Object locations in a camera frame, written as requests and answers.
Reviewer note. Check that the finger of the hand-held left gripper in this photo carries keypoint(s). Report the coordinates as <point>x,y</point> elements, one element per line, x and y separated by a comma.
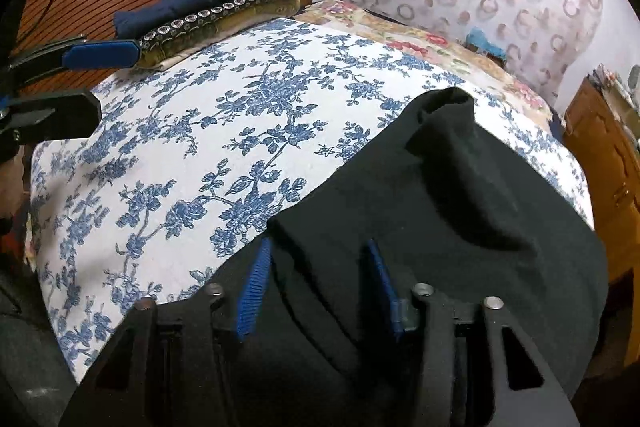
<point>55,112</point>
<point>100,55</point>

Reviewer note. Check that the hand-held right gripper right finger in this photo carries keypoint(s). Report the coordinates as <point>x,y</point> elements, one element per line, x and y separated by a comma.
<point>386,289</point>

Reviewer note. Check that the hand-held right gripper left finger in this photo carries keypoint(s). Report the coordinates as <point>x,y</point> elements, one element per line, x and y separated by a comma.
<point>252,292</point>

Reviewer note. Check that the black printed t-shirt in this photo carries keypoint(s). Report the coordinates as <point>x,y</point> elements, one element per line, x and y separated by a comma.
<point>450,187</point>

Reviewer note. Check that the blue floral white blanket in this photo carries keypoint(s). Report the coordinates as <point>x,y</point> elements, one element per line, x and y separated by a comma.
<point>200,132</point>

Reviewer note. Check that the pink floral blanket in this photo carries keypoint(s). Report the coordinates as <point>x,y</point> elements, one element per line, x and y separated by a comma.
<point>400,39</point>

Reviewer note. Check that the wooden cabinet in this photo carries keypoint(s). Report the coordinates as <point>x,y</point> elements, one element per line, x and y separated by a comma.
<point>610,167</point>

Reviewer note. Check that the teal cloth on small box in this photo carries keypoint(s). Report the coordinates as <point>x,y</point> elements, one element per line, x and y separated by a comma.
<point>482,44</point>

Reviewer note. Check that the pile of household clutter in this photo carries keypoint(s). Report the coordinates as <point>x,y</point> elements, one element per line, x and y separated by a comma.
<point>617,92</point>

